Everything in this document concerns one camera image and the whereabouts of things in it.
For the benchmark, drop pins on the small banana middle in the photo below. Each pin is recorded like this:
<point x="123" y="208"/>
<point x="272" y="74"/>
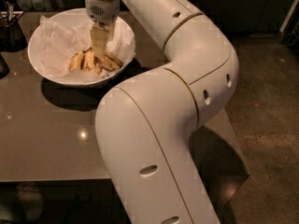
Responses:
<point x="89" y="61"/>

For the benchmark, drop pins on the dark cabinet fronts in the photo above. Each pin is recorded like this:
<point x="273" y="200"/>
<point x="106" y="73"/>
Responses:
<point x="231" y="15"/>

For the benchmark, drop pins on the small banana left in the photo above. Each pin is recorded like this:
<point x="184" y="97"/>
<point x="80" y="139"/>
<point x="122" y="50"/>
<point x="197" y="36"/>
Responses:
<point x="77" y="61"/>

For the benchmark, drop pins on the black mesh utensil holder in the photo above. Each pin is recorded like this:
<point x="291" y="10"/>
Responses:
<point x="12" y="38"/>

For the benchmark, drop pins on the white bowl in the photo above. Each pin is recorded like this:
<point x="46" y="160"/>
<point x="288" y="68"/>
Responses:
<point x="53" y="75"/>

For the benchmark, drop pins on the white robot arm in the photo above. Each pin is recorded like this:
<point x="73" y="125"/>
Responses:
<point x="143" y="125"/>

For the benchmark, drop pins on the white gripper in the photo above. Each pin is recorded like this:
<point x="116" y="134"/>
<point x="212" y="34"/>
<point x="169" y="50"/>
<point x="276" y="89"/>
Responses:
<point x="103" y="11"/>

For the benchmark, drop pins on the white paper liner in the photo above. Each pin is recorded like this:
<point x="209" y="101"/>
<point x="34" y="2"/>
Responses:
<point x="59" y="44"/>

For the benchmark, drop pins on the dark object at left edge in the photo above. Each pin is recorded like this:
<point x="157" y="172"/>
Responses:
<point x="4" y="69"/>

